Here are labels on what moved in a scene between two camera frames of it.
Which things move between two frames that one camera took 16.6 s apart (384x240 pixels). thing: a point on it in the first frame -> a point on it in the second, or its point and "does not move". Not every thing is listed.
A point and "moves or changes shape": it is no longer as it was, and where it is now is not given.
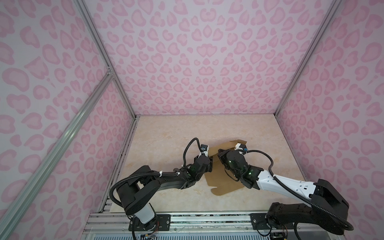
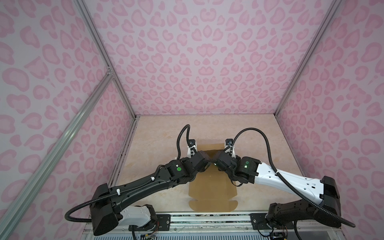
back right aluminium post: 327,21 does not move
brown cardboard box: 218,177 moves or changes shape
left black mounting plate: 163,223 does not move
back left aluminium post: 83,11 does not move
